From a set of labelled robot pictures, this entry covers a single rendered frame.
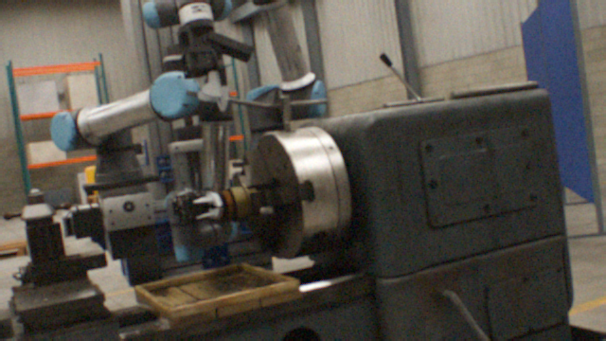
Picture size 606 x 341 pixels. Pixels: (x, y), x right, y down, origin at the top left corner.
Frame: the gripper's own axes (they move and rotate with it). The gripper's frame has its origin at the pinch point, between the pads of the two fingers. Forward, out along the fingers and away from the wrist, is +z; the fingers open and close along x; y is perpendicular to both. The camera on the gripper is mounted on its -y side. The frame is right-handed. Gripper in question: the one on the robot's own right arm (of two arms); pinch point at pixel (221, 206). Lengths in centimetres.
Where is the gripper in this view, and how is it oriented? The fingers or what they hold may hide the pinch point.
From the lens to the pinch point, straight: 169.0
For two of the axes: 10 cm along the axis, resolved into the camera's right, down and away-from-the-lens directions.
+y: -9.0, 1.5, -4.1
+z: 4.1, -0.1, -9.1
